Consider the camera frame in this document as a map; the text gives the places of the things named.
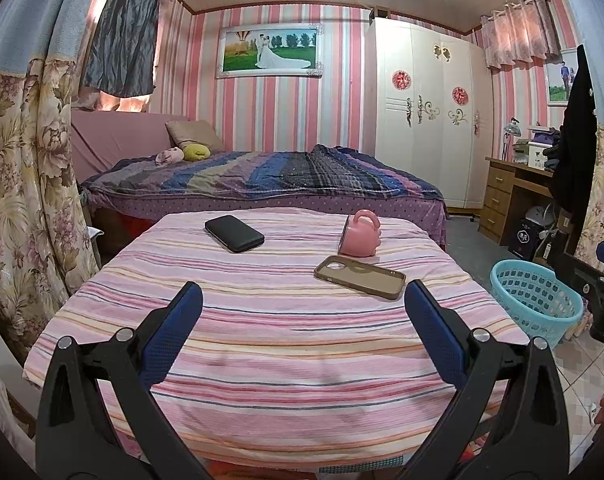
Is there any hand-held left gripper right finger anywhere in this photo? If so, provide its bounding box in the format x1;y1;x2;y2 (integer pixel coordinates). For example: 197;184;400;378
394;280;570;480

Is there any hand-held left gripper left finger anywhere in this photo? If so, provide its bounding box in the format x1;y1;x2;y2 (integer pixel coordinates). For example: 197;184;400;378
36;281;213;480

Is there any turquoise plastic basket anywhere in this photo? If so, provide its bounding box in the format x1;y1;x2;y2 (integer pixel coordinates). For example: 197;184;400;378
490;259;584;343

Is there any black box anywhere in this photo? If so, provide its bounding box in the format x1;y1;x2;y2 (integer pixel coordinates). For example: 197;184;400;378
507;217;540;261

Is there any white electric fan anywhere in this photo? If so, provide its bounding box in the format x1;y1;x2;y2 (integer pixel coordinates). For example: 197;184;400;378
524;205;555;228

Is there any brown phone case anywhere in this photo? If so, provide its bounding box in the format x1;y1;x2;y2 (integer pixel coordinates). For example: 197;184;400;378
314;255;407;301

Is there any dark hanging coat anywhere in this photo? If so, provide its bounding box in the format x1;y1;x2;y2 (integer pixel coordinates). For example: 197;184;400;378
552;45;598;261

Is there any wooden desk with drawers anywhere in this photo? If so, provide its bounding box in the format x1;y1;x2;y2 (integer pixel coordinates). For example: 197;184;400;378
479;156;565;261

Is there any pink striped table cloth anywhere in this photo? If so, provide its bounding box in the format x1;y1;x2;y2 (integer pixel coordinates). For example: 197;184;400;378
24;206;530;466

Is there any black wallet case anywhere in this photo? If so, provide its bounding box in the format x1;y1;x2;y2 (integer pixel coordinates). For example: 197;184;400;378
204;215;265;254

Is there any pink mug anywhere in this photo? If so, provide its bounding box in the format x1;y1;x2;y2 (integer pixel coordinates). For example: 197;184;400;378
337;209;382;257

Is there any white box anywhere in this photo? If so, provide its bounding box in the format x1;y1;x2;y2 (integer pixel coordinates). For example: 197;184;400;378
527;141;558;168

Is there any purple bed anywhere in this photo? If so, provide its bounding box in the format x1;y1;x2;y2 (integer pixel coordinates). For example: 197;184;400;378
71;110;448;246

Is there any desk lamp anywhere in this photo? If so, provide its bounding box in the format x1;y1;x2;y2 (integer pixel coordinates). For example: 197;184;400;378
502;116;522;161

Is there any pink plush toy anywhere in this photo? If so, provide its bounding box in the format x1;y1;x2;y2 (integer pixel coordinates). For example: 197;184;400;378
155;146;185;166

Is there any white wardrobe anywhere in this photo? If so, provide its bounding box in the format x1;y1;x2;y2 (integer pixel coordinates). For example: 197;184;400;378
371;16;495;211

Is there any striped purple blue quilt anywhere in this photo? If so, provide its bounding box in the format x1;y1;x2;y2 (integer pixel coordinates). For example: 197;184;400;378
82;144;445;198

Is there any beige pillow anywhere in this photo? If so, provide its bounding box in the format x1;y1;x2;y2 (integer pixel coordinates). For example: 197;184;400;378
165;120;223;153

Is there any floral curtain with blue top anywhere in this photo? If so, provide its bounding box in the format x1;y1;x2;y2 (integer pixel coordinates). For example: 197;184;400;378
0;0;100;366

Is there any pink sheer curtain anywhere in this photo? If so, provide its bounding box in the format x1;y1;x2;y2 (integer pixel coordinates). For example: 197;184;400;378
72;0;178;113

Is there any pink curtain valance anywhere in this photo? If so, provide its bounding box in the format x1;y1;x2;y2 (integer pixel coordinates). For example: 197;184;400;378
482;0;565;68

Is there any framed wedding photo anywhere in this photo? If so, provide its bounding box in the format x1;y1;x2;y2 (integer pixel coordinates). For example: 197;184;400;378
216;23;324;80

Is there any grey curtain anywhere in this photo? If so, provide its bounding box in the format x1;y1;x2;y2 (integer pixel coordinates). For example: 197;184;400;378
81;0;162;98

